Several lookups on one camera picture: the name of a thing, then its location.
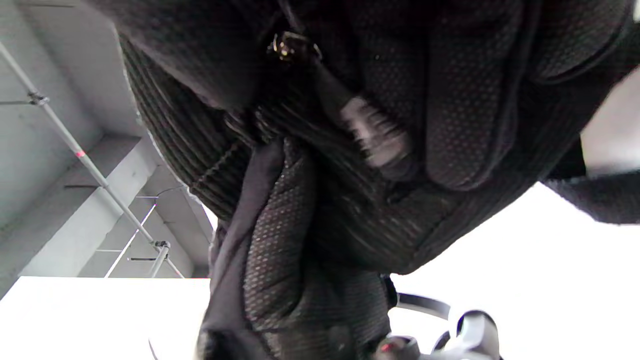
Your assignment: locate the grey head-mounted camera rig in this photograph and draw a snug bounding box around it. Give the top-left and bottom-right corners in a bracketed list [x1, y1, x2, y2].
[372, 292, 503, 360]

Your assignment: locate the person's left hand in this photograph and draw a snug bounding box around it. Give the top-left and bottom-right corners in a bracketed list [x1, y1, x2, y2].
[544, 169, 640, 226]

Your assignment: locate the grey ceiling pipe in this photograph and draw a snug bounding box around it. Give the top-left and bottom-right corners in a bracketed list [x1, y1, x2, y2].
[0, 42, 186, 278]

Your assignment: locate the black corduroy backpack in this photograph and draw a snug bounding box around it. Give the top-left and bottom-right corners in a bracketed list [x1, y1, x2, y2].
[85, 0, 361, 223]

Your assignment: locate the white ceiling pipe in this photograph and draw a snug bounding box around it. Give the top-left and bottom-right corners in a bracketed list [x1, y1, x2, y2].
[104, 200, 172, 279]

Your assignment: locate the person's right hand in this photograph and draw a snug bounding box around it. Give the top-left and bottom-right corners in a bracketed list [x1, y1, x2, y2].
[197, 0, 640, 360]

